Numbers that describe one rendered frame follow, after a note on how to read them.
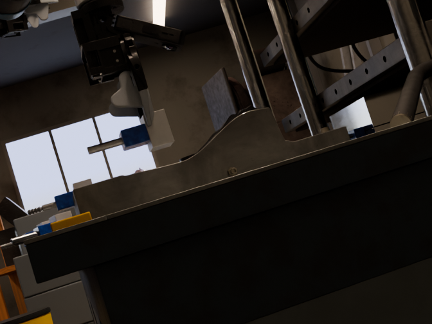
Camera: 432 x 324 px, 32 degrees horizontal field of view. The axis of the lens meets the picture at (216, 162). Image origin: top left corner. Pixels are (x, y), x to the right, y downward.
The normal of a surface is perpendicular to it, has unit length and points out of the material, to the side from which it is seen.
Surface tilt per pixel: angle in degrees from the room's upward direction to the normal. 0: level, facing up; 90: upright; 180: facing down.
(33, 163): 90
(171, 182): 90
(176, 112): 90
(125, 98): 79
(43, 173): 90
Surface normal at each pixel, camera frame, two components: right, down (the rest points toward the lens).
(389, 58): -0.94, 0.28
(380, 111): 0.18, -0.14
